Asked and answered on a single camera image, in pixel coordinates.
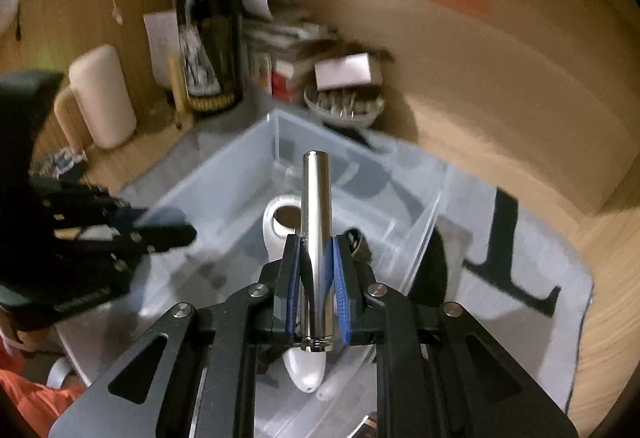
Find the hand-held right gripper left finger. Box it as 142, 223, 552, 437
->
50, 233, 303, 438

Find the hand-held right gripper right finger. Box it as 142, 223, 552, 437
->
330, 233, 576, 438

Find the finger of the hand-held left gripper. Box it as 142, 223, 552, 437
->
50, 220, 198, 271
30, 183, 151, 233

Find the white handheld device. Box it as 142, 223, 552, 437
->
262, 195, 328, 393

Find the silver metal cylinder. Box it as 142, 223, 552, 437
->
300, 150, 333, 353

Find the clear plastic storage bin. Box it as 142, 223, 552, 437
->
55, 110, 448, 438

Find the crumpled wrapper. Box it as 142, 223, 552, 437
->
45, 148, 86, 179

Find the pink mug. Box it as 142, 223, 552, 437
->
54, 44, 137, 150

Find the pale wooden stick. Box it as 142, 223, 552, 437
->
169, 55, 193, 129

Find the white handwritten note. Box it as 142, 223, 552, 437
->
143, 9, 181, 89

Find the small white round object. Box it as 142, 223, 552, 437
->
47, 358, 77, 389

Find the white bowl of marbles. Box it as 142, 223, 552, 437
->
303, 83, 386, 128

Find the grey mat with black letters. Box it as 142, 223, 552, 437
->
50, 118, 596, 438

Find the dark wine bottle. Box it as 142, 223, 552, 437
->
176, 0, 244, 111

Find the orange cloth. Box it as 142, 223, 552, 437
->
0, 348, 83, 438

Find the small pink box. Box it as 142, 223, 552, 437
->
314, 52, 383, 88

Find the stack of books and papers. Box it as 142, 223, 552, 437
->
240, 0, 341, 101

